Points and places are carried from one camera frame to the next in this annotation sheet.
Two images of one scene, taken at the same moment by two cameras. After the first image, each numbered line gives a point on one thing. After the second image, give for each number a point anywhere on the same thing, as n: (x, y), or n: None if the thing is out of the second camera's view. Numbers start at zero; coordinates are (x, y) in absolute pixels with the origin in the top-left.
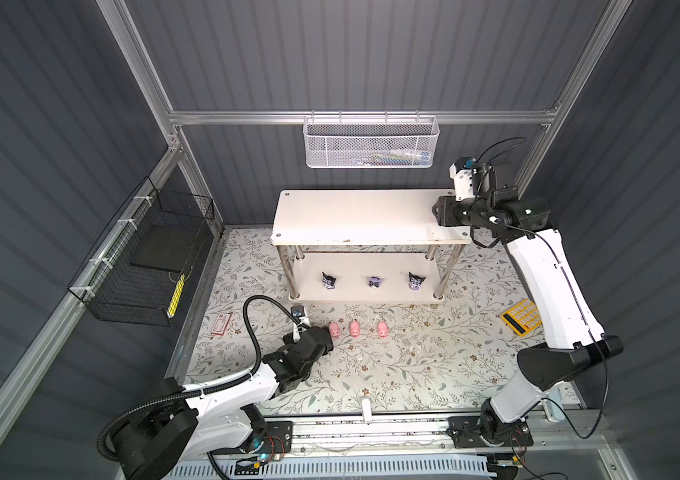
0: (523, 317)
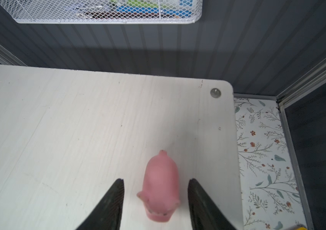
0: (302, 228)
